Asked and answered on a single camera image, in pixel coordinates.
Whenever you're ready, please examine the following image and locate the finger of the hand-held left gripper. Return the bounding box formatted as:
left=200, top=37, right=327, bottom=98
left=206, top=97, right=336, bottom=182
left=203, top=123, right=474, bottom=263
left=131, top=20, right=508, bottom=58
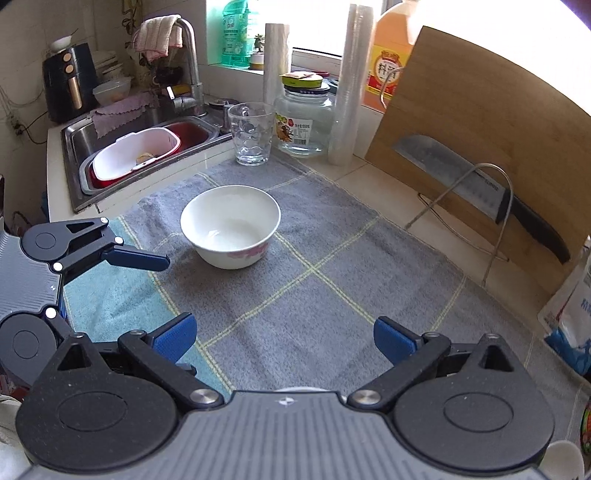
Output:
left=44, top=306, right=75, bottom=345
left=52, top=217, right=171, bottom=275

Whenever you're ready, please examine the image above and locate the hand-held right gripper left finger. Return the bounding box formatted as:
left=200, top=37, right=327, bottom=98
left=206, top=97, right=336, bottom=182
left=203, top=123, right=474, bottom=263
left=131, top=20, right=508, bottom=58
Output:
left=55, top=312, right=226, bottom=414

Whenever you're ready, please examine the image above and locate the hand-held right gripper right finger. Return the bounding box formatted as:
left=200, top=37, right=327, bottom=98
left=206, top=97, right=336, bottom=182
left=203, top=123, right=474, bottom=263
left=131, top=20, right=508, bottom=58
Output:
left=345, top=316, right=528, bottom=412

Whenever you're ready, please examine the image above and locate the white bowl pink print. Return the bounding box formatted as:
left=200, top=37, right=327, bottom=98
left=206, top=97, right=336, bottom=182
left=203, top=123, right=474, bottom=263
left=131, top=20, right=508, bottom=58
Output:
left=180, top=185, right=282, bottom=271

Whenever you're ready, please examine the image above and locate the teal towel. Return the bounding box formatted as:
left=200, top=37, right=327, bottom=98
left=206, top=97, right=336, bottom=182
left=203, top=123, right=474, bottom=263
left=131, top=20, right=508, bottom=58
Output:
left=62, top=216, right=232, bottom=398

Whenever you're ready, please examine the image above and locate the grey checked towel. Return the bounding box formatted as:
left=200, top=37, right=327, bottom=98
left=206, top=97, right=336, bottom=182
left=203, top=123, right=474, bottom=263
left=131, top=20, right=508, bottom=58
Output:
left=117, top=154, right=587, bottom=444

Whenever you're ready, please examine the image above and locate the white and pink basin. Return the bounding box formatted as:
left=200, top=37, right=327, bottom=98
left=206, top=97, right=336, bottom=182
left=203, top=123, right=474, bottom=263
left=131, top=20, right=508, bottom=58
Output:
left=92, top=128, right=181, bottom=182

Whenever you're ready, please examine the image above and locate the person's white clothing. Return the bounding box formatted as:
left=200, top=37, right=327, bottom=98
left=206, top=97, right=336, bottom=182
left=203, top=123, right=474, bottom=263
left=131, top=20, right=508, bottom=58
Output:
left=0, top=393, right=29, bottom=480

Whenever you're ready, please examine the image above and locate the stainless steel sink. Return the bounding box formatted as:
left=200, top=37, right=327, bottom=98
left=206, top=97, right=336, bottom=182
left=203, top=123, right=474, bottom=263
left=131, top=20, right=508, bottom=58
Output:
left=61, top=102, right=234, bottom=214

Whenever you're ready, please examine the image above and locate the red basin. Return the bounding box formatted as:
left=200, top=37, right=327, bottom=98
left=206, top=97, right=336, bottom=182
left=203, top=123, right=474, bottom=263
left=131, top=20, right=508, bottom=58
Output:
left=82, top=121, right=221, bottom=193

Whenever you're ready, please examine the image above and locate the purple cloth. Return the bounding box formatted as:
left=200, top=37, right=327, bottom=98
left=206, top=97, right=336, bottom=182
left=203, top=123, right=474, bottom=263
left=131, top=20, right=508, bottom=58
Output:
left=89, top=92, right=156, bottom=138

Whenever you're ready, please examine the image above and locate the clear glass mug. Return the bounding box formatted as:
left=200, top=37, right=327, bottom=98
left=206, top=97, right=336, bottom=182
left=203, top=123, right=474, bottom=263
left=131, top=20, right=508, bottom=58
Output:
left=227, top=102, right=277, bottom=167

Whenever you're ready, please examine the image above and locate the clear plastic bowl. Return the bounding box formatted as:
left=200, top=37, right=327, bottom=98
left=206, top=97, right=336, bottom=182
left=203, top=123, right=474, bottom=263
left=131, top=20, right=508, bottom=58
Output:
left=92, top=77, right=134, bottom=106

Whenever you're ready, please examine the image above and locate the white and blue plastic bag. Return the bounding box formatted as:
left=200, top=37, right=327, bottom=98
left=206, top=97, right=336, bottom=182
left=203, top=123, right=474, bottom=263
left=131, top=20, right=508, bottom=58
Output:
left=537, top=251, right=591, bottom=366

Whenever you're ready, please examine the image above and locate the black air fryer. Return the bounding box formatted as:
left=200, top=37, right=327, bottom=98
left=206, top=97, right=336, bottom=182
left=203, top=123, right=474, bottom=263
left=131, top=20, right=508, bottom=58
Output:
left=42, top=42, right=100, bottom=124

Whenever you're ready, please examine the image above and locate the steel faucet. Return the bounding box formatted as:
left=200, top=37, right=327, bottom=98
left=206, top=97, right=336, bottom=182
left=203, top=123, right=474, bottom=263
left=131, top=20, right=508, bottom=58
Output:
left=167, top=17, right=207, bottom=117

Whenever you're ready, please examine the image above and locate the white rounded dish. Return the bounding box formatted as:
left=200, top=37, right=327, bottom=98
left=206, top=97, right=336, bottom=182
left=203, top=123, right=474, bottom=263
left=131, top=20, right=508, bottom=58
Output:
left=545, top=440, right=587, bottom=480

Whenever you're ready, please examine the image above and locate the green lid food tub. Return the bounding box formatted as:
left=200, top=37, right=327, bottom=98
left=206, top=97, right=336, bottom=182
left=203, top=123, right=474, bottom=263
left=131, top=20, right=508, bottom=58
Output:
left=579, top=401, right=591, bottom=459

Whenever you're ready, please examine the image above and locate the glass jar yellow black lid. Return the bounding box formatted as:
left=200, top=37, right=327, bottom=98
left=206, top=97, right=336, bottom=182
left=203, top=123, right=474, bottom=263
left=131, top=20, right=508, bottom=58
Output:
left=273, top=71, right=336, bottom=158

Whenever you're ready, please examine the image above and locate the pink cloth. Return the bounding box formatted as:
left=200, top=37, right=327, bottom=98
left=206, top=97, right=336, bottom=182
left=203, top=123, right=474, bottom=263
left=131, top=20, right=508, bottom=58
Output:
left=132, top=15, right=184, bottom=64

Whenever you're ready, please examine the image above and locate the small potted plant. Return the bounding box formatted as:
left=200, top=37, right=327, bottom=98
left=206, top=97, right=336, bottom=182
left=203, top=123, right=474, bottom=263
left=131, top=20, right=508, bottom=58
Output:
left=249, top=34, right=267, bottom=71

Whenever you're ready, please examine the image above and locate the white paper roll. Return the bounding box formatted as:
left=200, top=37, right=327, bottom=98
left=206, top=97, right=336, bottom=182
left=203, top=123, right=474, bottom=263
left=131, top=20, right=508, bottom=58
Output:
left=263, top=23, right=292, bottom=110

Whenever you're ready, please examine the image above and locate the wooden cutting board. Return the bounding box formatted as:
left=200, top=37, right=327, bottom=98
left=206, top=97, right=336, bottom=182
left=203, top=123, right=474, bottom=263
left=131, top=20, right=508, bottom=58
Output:
left=365, top=25, right=591, bottom=297

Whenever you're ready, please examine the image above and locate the green detergent bottle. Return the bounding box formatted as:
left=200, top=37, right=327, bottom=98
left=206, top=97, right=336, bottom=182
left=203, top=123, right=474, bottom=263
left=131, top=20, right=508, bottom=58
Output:
left=220, top=0, right=250, bottom=68

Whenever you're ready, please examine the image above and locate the stack of clear plastic cups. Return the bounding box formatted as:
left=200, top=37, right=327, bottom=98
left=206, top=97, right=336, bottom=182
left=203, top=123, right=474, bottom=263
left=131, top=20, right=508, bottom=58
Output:
left=328, top=4, right=374, bottom=167

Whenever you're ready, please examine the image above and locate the orange cooking liquid jug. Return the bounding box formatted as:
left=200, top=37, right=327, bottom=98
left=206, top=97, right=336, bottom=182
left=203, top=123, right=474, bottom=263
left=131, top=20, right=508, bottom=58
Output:
left=362, top=0, right=424, bottom=112

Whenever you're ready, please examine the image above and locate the black power cable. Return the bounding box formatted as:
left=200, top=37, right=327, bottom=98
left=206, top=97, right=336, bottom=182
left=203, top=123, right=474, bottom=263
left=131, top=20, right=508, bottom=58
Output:
left=8, top=108, right=51, bottom=145

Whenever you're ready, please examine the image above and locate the kitchen knife black handle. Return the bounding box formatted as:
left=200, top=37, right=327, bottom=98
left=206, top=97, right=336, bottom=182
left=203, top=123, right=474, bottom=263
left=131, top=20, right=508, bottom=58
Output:
left=392, top=134, right=572, bottom=265

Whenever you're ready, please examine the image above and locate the metal wire rack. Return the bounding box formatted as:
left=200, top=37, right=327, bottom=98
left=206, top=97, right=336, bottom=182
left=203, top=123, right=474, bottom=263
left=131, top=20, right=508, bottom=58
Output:
left=405, top=162, right=516, bottom=288

